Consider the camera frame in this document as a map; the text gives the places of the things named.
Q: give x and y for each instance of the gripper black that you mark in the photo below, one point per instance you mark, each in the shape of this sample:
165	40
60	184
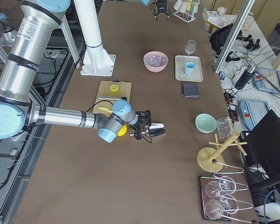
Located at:
138	129
160	4

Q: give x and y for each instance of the metal ice scoop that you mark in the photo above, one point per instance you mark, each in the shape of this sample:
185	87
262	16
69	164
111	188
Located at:
154	129

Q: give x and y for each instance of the pink bowl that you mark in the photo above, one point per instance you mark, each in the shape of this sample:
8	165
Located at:
155	69

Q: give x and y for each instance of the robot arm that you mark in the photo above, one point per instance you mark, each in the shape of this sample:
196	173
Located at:
146	3
41	17

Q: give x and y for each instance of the pink cup on rack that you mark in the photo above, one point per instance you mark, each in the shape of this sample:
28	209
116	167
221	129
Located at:
180	6

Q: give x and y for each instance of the white cup rack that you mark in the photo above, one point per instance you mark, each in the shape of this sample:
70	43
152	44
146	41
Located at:
192	8

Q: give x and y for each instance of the ice cubes in bowl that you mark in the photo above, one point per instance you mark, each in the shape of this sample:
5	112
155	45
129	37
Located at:
155	60

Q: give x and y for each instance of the light blue cup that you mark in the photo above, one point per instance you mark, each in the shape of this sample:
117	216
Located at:
189	68

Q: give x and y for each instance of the metal muddler tool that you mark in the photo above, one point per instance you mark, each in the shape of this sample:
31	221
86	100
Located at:
112	98

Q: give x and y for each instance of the yellow plastic knife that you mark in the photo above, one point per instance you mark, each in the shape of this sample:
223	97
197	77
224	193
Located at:
105	109

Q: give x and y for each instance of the yellow lemon half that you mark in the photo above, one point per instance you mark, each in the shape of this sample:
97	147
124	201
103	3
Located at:
114	88

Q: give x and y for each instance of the clear wine glass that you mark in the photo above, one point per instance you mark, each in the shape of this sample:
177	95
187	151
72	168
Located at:
190	47

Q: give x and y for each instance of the wooden cutting board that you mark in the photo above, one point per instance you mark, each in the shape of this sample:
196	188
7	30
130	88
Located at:
105	93

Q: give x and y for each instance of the cream serving tray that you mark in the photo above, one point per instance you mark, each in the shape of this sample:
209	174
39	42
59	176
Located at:
196	76

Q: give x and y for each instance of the dark grey folded cloth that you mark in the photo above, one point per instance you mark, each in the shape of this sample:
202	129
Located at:
190	91

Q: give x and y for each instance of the black backpack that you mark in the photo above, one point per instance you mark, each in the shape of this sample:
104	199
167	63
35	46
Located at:
219	37

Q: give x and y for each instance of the mint green bowl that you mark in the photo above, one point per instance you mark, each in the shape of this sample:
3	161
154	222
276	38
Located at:
205	123

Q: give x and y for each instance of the wooden glass stand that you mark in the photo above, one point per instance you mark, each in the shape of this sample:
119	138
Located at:
211	160

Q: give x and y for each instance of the clear glass jar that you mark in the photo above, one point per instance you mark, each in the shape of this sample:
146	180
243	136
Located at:
224	128

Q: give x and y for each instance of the black glass tray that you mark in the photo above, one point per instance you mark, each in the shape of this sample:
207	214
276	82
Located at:
203	180

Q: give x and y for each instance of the black water bottle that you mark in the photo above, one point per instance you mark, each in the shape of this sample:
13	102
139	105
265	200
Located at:
246	76

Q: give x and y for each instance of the upper lying wine glass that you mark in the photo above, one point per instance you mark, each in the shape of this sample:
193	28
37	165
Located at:
219	186

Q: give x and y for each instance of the lying wine glass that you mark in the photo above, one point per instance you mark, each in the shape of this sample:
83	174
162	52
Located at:
224	207
219	186

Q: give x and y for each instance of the blue teach pendant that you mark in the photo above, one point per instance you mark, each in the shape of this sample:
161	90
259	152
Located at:
252	111
272	75

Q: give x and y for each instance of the lower lying wine glass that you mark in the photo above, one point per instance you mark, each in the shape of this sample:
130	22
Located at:
224	207

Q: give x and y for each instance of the black monitor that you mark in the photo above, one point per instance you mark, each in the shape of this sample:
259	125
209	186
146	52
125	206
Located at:
263	144

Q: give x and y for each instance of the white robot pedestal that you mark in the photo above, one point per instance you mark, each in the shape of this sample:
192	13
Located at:
96	62

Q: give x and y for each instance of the aluminium frame post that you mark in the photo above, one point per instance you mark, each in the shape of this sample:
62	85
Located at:
240	19

